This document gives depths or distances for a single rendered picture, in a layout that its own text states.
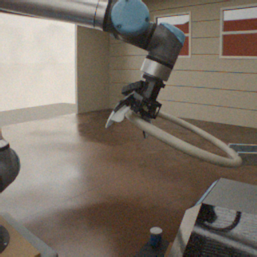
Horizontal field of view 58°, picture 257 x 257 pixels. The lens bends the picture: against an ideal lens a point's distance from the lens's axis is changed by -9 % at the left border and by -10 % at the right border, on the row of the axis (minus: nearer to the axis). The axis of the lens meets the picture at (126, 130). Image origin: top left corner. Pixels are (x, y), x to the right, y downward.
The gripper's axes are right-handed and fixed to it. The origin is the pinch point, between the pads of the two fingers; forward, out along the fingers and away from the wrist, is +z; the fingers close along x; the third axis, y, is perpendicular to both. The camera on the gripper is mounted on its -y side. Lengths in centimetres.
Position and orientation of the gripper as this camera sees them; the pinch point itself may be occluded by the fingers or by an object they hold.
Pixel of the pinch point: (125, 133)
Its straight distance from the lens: 83.1
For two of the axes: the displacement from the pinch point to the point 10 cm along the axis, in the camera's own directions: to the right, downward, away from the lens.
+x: 8.4, 2.3, 5.0
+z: -3.8, 8.9, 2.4
